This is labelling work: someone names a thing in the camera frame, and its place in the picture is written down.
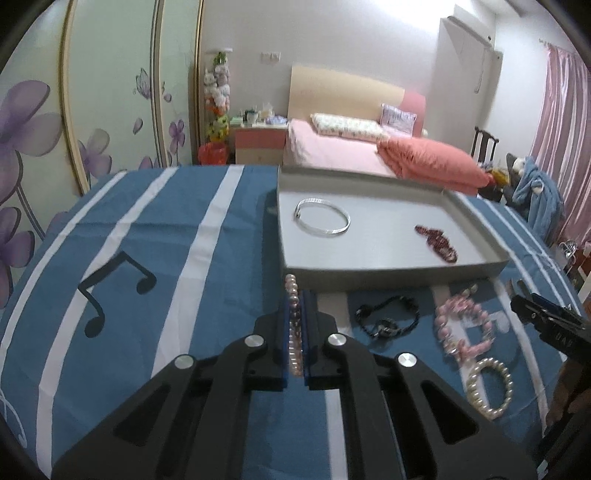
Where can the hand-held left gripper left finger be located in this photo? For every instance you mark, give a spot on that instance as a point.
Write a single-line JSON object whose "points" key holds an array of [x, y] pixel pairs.
{"points": [[278, 369]]}

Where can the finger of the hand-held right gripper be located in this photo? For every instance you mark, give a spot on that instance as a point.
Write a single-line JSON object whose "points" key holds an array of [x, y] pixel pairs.
{"points": [[518, 286], [531, 310]]}

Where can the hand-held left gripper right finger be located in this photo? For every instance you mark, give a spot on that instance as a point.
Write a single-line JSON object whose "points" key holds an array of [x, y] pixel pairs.
{"points": [[319, 369]]}

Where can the grey cardboard tray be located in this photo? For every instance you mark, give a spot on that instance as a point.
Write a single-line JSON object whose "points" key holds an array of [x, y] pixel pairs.
{"points": [[378, 217]]}

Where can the person's right hand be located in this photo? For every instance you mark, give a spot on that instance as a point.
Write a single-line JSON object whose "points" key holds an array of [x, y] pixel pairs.
{"points": [[570, 392]]}

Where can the blue fleece garment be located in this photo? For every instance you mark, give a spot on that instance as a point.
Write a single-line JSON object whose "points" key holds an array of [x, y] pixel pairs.
{"points": [[538, 198]]}

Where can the red yellow toys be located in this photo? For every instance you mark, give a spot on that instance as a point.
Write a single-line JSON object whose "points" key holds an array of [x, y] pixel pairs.
{"points": [[499, 175]]}

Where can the thin silver bangle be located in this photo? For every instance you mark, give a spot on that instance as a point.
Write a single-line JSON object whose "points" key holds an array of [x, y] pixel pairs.
{"points": [[340, 228]]}

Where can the dark wooden chair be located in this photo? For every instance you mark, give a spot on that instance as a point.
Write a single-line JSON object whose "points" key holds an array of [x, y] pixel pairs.
{"points": [[484, 143]]}

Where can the folded coral quilt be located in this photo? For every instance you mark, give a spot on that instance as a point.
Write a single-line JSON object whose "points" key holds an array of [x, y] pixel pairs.
{"points": [[429, 159]]}

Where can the blue white striped tablecloth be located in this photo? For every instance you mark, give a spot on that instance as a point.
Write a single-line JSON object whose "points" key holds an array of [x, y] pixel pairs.
{"points": [[138, 286]]}

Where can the pink curtain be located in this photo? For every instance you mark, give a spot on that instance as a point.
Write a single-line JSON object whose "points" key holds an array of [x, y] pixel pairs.
{"points": [[561, 115]]}

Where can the purple patterned pillow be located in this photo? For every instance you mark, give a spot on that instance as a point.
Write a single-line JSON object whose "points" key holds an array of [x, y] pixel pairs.
{"points": [[397, 117]]}

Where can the bed with pink sheet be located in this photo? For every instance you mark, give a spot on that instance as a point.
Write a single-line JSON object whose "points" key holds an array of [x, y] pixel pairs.
{"points": [[332, 152]]}

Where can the pink white nightstand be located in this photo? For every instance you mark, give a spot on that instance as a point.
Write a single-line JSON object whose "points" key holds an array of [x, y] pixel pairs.
{"points": [[258, 143]]}

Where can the white patterned pillow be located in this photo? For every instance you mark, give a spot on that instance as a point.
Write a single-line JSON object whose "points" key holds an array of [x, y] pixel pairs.
{"points": [[346, 125]]}

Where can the light blue cloth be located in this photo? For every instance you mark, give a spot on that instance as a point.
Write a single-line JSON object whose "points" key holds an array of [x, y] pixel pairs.
{"points": [[277, 120]]}

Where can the white air conditioner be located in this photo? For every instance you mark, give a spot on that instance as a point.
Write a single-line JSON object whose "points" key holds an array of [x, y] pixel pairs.
{"points": [[466, 30]]}

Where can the beige pink headboard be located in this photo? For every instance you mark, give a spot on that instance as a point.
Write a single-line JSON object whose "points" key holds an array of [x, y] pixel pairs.
{"points": [[341, 92]]}

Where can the plush toy column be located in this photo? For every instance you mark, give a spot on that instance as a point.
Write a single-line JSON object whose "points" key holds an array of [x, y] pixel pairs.
{"points": [[217, 92]]}

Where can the flower print sliding wardrobe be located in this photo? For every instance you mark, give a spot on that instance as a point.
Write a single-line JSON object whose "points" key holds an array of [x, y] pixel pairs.
{"points": [[101, 115]]}

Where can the white wall socket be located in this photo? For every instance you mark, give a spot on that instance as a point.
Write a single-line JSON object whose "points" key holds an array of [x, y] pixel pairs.
{"points": [[271, 56]]}

